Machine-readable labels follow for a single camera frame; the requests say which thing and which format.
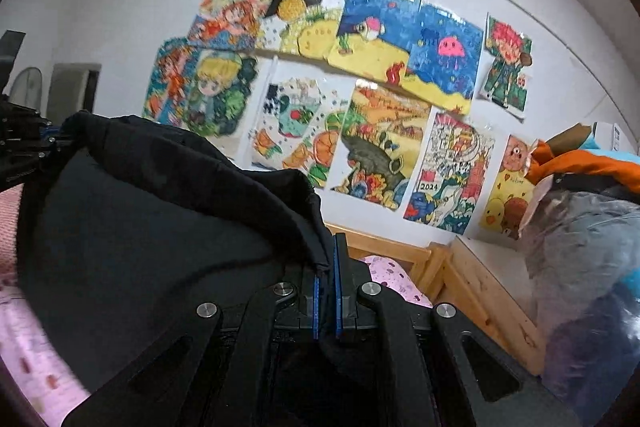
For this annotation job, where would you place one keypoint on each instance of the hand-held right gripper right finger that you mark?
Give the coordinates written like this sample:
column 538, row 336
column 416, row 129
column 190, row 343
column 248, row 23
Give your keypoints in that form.
column 339, row 287

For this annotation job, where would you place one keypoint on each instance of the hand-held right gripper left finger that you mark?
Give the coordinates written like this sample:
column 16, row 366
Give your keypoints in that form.
column 316, row 307

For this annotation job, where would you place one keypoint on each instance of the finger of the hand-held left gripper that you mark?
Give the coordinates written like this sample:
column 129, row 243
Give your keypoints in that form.
column 25, row 112
column 35, row 147

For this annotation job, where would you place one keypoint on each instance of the black jacket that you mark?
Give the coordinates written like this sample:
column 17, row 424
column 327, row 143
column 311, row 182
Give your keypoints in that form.
column 150, row 217

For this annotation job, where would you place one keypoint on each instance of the standing fan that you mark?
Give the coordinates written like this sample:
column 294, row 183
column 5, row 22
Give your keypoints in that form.
column 27, row 84

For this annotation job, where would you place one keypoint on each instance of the red checked cloth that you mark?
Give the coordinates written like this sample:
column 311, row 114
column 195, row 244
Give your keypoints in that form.
column 9, row 222

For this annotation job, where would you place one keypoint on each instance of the orange-haired figure blue drawing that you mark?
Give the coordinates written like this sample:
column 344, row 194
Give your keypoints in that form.
column 167, row 82

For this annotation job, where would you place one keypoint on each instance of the orange landscape drawing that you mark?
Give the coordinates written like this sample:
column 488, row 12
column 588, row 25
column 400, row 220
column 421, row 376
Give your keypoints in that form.
column 382, row 142

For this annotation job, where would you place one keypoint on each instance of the city tower drawing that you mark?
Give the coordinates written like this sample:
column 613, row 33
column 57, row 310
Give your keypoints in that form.
column 450, row 172

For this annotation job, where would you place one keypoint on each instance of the pink fruit-print blanket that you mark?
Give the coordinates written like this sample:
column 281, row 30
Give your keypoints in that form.
column 30, row 332

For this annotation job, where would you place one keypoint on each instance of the drink and oranges drawing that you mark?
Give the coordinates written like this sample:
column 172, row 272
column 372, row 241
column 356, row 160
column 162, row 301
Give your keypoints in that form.
column 300, row 122

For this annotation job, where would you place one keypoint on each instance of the yellow chick drawing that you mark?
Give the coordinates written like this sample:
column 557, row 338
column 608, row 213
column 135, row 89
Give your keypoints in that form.
column 507, row 202

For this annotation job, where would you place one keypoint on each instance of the blond figure drawing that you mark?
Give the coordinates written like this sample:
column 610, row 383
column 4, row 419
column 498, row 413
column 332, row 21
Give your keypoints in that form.
column 220, row 92

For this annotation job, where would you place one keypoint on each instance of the orange-haired girl drawing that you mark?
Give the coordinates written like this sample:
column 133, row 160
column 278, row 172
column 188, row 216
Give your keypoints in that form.
column 232, row 19

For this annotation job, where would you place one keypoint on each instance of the clear plastic bag of bedding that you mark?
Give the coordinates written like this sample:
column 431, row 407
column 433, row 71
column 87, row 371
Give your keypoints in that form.
column 590, row 287

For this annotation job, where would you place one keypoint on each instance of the pink jellyfish drawing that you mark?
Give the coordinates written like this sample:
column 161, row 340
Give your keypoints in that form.
column 447, row 57

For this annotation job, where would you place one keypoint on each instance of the blue sea fish drawing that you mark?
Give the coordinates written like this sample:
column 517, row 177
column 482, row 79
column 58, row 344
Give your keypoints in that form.
column 372, row 32

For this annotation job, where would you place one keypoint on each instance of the pineapple drawing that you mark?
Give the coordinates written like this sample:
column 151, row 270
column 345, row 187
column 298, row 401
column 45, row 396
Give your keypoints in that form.
column 305, row 22

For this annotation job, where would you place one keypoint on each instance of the orange cloth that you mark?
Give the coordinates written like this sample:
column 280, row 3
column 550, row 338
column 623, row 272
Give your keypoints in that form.
column 585, row 167

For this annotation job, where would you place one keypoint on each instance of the red-haired figure drawing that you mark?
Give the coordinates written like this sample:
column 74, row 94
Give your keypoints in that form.
column 507, row 62

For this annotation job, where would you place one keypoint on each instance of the white box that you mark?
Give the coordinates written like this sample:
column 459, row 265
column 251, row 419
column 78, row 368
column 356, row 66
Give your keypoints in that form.
column 617, row 134

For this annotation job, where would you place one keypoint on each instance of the grey wall panel door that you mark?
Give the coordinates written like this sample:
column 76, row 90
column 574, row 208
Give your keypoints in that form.
column 72, row 87

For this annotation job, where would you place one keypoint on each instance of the wooden bed frame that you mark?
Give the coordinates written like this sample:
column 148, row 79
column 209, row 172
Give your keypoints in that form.
column 480, row 302

